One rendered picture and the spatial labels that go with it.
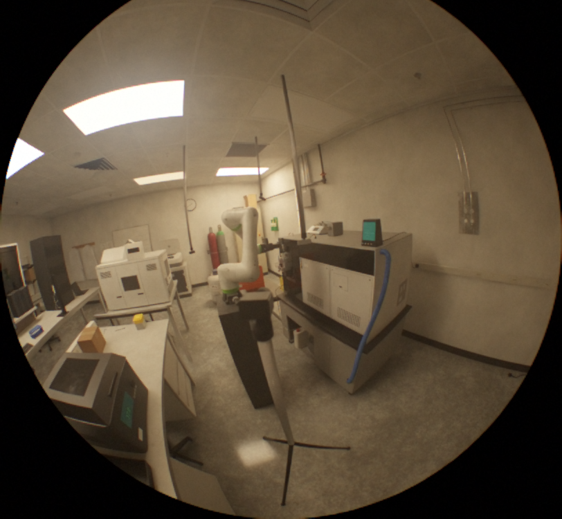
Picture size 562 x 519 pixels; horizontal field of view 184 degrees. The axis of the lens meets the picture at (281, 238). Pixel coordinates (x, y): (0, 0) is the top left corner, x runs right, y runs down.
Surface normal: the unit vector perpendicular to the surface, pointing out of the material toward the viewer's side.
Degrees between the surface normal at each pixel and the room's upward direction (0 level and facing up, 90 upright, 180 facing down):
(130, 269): 90
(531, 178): 90
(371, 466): 0
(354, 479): 0
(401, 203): 90
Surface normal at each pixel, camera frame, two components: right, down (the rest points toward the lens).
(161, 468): -0.11, -0.99
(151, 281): 0.48, 0.06
